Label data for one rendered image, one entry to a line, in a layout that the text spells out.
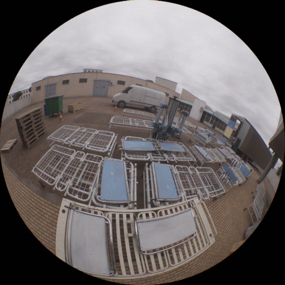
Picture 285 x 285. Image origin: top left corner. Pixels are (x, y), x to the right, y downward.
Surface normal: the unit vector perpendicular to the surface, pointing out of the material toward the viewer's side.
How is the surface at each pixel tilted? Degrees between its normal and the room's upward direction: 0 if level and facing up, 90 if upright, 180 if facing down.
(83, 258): 3
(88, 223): 3
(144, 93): 88
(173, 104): 90
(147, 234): 6
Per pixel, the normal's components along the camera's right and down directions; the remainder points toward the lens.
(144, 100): 0.29, 0.53
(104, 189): 0.31, -0.82
